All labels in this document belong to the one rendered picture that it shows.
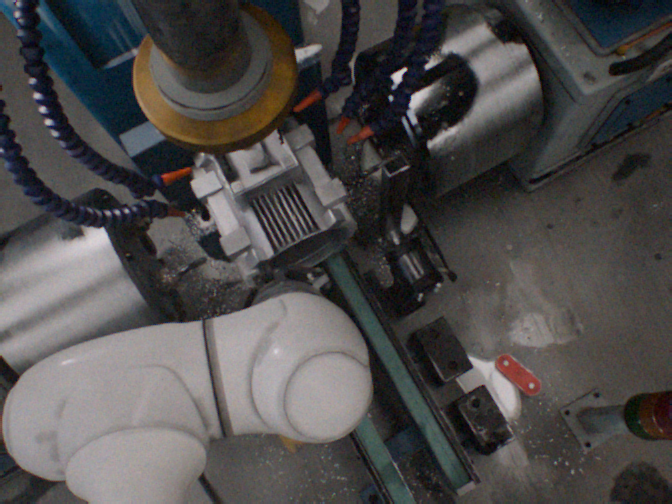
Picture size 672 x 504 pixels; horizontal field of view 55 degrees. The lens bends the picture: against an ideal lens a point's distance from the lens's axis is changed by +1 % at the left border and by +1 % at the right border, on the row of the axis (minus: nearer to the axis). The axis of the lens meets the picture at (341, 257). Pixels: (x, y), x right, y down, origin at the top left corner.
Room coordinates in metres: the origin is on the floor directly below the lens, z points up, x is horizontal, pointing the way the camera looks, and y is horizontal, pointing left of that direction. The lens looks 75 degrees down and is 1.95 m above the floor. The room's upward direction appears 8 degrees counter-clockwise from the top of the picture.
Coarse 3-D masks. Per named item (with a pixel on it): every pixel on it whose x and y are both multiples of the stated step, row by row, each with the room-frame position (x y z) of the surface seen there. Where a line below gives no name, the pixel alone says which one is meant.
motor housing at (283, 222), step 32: (288, 128) 0.46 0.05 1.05; (224, 192) 0.37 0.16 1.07; (288, 192) 0.34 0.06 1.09; (224, 224) 0.32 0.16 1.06; (256, 224) 0.31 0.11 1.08; (288, 224) 0.29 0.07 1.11; (320, 224) 0.29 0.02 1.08; (352, 224) 0.30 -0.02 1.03; (288, 256) 0.29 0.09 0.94; (320, 256) 0.28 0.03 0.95
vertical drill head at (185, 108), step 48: (144, 0) 0.36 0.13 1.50; (192, 0) 0.36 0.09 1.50; (240, 0) 0.48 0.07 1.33; (144, 48) 0.44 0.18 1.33; (192, 48) 0.36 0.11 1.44; (240, 48) 0.38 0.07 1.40; (288, 48) 0.41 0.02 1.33; (144, 96) 0.38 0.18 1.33; (192, 96) 0.36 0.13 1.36; (240, 96) 0.35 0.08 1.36; (288, 96) 0.36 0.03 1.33; (192, 144) 0.32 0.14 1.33; (240, 144) 0.32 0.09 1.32
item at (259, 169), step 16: (256, 144) 0.41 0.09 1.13; (272, 144) 0.41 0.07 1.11; (240, 160) 0.39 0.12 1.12; (256, 160) 0.38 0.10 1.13; (272, 160) 0.39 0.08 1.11; (224, 176) 0.36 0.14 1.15; (240, 176) 0.37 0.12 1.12; (256, 176) 0.37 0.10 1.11; (272, 176) 0.35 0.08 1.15; (288, 176) 0.35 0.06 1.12; (240, 192) 0.33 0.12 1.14; (256, 192) 0.34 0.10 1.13; (272, 192) 0.34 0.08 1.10; (240, 208) 0.33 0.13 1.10
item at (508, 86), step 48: (384, 48) 0.52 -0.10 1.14; (480, 48) 0.48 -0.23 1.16; (384, 96) 0.46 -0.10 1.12; (432, 96) 0.42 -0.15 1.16; (480, 96) 0.42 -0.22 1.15; (528, 96) 0.42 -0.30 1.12; (384, 144) 0.45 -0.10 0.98; (432, 144) 0.37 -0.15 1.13; (480, 144) 0.37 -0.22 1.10; (432, 192) 0.33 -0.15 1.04
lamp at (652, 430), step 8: (664, 392) 0.00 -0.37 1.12; (648, 400) -0.01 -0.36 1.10; (656, 400) -0.01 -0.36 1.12; (640, 408) -0.02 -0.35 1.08; (648, 408) -0.02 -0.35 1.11; (640, 416) -0.03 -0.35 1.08; (648, 416) -0.03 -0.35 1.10; (648, 424) -0.04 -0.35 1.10; (656, 424) -0.04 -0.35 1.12; (648, 432) -0.05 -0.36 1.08; (656, 432) -0.05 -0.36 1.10
